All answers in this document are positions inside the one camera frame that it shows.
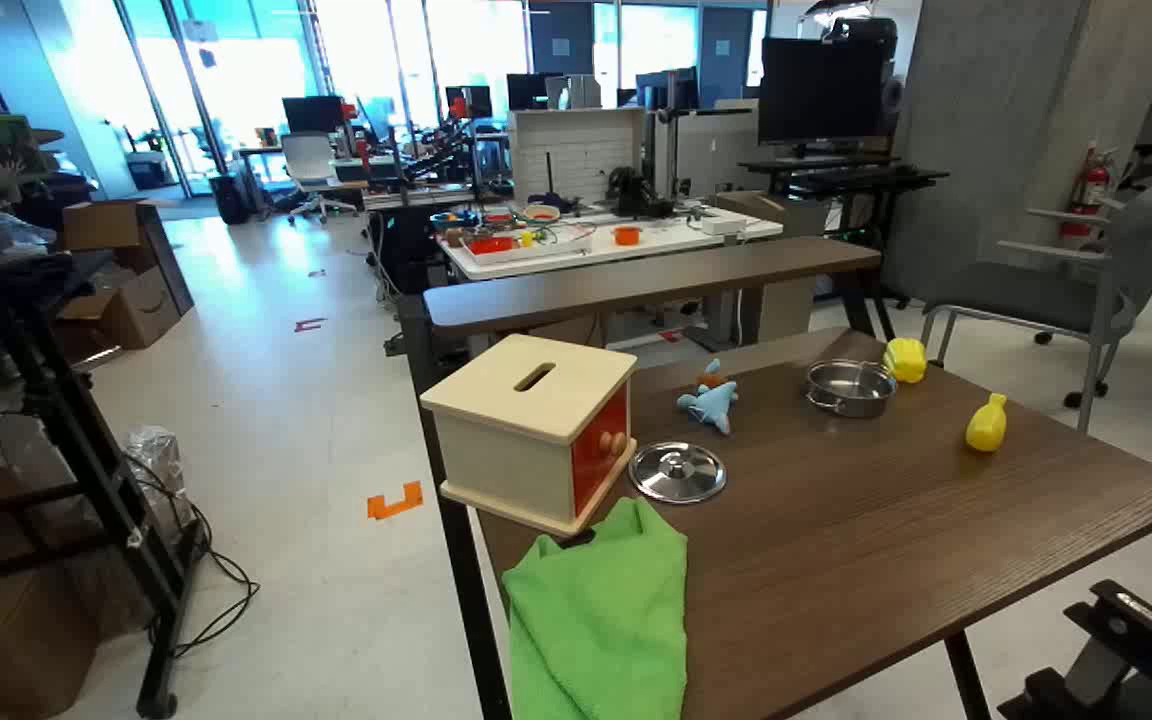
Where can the green cloth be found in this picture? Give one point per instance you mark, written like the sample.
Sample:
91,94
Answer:
601,621

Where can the grey chair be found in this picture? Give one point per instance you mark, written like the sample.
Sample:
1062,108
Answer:
1082,264

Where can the white cluttered table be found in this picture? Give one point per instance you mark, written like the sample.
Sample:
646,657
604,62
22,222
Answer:
601,242

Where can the clear plastic bag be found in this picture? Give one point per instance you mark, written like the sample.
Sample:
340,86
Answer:
158,461

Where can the yellow bell pepper toy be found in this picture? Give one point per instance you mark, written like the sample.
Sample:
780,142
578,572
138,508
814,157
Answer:
906,363

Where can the black metal rack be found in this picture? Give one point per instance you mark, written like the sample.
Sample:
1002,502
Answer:
58,442

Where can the black desk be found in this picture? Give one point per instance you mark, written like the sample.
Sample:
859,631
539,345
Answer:
840,178

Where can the small black monitor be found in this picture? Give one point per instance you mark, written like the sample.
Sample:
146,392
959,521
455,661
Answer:
312,113

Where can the white office chair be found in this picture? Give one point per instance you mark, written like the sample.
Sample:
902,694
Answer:
312,164

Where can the red fire extinguisher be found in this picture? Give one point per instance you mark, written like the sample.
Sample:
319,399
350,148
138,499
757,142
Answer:
1089,187

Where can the white partition panel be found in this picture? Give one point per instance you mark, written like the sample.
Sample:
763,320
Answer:
578,148

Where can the red tray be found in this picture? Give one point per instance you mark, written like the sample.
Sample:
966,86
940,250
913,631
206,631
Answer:
490,244

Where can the wooden box with red drawer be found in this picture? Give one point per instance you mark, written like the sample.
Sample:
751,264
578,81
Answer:
539,425

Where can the yellow banana plush toy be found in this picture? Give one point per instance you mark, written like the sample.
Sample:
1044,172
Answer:
986,425

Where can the blue plush toy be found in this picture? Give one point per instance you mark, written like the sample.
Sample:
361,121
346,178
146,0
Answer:
711,400

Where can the large black monitor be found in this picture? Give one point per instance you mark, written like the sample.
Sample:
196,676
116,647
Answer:
823,86

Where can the black desktop machine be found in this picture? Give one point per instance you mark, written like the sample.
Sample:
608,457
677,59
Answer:
631,195

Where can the cardboard boxes stack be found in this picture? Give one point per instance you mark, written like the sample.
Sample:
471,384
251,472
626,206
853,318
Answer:
123,285

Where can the small silver pot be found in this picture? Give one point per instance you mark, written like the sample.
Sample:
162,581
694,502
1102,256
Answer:
851,391

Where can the orange bowl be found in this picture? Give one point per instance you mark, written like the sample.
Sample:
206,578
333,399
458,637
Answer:
626,235

